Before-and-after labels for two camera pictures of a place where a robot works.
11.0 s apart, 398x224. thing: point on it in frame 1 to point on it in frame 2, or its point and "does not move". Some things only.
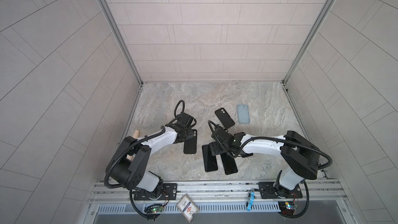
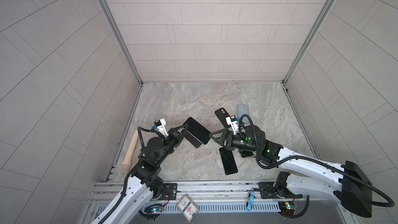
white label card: (187, 207) does not move
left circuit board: (153, 208) does not move
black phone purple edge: (210, 161) to (195, 137)
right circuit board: (286, 208) does not move
